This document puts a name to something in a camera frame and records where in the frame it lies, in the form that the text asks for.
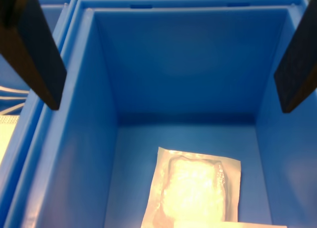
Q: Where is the white cotton packet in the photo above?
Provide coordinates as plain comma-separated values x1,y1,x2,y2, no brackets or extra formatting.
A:
141,146,242,228

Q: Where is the blue plastic storage bin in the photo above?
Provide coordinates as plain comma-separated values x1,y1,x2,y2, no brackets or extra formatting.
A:
0,0,77,169
0,0,317,228

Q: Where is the pale face mask stack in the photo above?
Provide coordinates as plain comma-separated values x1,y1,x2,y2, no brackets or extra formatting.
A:
0,86,28,164

